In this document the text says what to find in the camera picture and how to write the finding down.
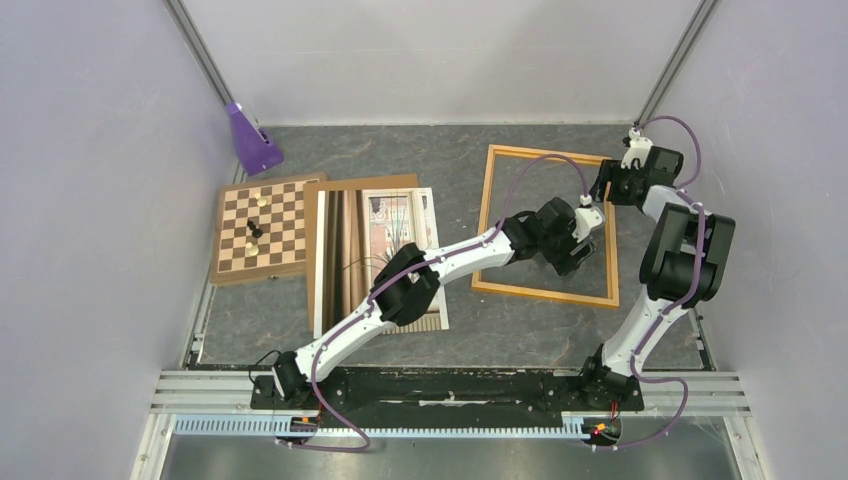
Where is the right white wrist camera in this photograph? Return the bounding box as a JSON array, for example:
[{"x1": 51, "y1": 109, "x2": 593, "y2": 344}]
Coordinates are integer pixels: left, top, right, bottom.
[{"x1": 620, "y1": 126, "x2": 654, "y2": 170}]

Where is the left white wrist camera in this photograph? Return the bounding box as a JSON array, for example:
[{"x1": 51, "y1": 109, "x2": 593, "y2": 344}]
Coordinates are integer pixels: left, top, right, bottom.
[{"x1": 572, "y1": 194, "x2": 606, "y2": 243}]

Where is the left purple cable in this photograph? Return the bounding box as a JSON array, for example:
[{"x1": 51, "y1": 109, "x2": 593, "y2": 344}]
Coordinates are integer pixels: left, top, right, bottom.
[{"x1": 278, "y1": 153, "x2": 592, "y2": 454}]

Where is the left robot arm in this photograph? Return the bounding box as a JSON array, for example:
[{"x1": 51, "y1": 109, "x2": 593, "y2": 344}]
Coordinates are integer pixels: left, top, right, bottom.
[{"x1": 272, "y1": 196, "x2": 606, "y2": 408}]

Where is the wooden chessboard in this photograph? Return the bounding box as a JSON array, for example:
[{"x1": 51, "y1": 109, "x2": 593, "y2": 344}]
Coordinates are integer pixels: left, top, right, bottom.
[{"x1": 209, "y1": 172, "x2": 327, "y2": 286}]

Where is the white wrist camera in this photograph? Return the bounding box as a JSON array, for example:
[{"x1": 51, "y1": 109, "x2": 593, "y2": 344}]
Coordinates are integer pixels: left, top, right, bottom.
[
  {"x1": 572, "y1": 194, "x2": 606, "y2": 243},
  {"x1": 620, "y1": 126, "x2": 654, "y2": 170}
]

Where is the black chess piece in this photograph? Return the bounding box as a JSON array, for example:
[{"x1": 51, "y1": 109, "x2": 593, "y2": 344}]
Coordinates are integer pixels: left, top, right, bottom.
[{"x1": 246, "y1": 220, "x2": 264, "y2": 239}]

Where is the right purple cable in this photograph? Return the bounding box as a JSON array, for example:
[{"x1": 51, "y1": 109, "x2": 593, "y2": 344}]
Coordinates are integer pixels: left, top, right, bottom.
[{"x1": 590, "y1": 116, "x2": 709, "y2": 453}]

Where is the brown frame backing board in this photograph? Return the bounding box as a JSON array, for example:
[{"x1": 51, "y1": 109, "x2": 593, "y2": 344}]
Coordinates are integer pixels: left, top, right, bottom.
[{"x1": 304, "y1": 173, "x2": 419, "y2": 332}]

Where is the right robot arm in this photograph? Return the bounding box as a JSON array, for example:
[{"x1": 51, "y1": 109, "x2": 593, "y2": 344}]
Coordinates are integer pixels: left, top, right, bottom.
[{"x1": 577, "y1": 141, "x2": 736, "y2": 410}]

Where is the wooden picture frame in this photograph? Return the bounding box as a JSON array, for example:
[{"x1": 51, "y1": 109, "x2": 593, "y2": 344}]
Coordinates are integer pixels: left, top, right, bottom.
[{"x1": 471, "y1": 144, "x2": 620, "y2": 309}]

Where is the purple cable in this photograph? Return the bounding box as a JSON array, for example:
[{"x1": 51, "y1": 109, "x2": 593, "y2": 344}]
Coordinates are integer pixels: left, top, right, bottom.
[
  {"x1": 278, "y1": 153, "x2": 592, "y2": 454},
  {"x1": 590, "y1": 116, "x2": 709, "y2": 453}
]

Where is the window plant photo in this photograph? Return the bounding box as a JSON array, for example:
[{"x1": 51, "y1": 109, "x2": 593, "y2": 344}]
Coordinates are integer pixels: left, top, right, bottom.
[{"x1": 311, "y1": 188, "x2": 439, "y2": 338}]

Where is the purple plastic stand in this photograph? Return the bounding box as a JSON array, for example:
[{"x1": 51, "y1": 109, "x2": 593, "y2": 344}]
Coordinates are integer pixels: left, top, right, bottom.
[{"x1": 226, "y1": 102, "x2": 285, "y2": 176}]

